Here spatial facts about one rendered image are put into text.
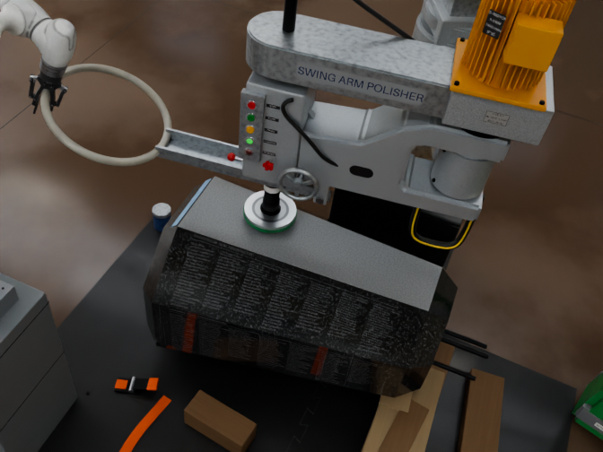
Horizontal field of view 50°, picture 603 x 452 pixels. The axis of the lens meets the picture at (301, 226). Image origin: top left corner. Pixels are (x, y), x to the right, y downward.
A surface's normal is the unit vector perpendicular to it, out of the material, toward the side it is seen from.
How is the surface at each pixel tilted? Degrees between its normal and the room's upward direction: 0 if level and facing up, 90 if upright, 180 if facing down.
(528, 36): 90
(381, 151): 90
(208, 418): 0
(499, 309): 0
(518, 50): 90
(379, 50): 0
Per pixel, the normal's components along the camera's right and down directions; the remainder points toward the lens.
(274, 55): -0.32, 0.68
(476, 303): 0.11, -0.67
